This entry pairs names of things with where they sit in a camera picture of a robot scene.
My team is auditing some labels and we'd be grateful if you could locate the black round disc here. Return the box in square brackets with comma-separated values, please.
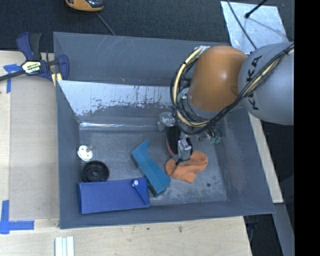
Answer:
[80, 160, 110, 183]

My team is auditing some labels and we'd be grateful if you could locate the orange cloth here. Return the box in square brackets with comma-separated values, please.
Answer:
[164, 150, 209, 185]

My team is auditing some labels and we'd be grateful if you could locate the grey crumpled lump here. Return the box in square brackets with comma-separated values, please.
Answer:
[157, 111, 176, 132]

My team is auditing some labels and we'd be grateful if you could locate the grey metal bin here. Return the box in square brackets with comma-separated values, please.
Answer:
[52, 31, 276, 230]

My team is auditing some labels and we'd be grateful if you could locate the teal angled block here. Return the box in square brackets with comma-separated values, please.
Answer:
[130, 139, 172, 198]

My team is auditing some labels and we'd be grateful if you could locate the blue flat box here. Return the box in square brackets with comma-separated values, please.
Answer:
[76, 177, 151, 215]

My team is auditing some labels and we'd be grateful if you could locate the white round knob piece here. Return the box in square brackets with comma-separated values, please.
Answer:
[77, 144, 94, 162]

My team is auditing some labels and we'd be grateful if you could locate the black and red round object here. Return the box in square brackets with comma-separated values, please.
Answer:
[165, 125, 181, 157]

